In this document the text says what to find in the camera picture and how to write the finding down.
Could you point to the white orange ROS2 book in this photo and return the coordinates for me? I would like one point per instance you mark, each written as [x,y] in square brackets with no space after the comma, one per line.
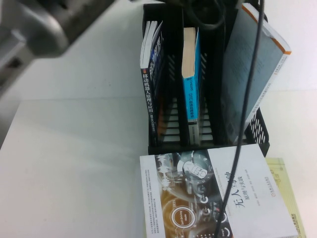
[242,74]

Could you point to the cyan and white book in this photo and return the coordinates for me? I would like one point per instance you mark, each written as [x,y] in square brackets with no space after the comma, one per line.
[190,99]

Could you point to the pale yellow book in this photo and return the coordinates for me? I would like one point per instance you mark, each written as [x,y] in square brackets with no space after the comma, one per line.
[284,198]

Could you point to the black plastic book stand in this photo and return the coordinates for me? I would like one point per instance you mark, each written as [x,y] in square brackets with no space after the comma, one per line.
[173,150]

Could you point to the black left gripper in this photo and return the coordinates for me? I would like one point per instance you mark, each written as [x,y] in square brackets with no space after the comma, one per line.
[178,2]

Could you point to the white self-driving book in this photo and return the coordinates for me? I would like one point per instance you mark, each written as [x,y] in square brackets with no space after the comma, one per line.
[247,173]

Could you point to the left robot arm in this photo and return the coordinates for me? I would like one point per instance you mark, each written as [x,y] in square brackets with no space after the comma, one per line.
[44,29]

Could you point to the dark blue robotics book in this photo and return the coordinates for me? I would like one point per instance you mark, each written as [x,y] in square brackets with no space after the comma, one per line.
[148,94]

